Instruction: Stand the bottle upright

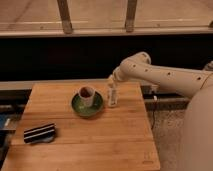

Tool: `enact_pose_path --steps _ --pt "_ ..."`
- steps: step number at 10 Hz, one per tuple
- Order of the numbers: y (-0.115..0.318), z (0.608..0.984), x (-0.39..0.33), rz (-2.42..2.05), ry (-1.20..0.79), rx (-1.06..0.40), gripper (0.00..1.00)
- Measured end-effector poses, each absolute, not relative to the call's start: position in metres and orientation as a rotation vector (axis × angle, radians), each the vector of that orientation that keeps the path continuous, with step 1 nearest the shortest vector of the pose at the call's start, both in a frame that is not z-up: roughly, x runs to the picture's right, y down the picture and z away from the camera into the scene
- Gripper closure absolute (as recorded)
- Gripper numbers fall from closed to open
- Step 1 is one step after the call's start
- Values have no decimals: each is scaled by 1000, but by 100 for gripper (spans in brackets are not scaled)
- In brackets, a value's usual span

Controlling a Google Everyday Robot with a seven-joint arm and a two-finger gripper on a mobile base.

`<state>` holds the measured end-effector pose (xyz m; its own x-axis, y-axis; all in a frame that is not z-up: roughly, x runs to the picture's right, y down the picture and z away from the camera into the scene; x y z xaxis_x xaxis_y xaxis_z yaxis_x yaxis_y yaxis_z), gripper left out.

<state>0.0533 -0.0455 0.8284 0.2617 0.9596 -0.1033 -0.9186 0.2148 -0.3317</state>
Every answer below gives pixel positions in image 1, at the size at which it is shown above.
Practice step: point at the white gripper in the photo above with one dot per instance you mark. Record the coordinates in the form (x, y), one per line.
(116, 74)

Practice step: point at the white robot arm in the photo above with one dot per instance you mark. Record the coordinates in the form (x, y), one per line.
(186, 82)

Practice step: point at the white paper cup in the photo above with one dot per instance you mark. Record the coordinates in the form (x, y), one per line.
(86, 95)

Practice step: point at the green ceramic saucer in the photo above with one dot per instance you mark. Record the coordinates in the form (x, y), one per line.
(87, 110)

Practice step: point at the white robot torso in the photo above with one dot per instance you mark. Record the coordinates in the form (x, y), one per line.
(196, 149)

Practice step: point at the left wooden frame leg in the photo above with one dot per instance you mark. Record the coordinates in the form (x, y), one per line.
(65, 16)

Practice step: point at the wooden frame leg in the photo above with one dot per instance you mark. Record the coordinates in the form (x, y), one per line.
(65, 16)
(130, 15)

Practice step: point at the right wooden frame leg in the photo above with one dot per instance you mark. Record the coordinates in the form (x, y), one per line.
(130, 15)

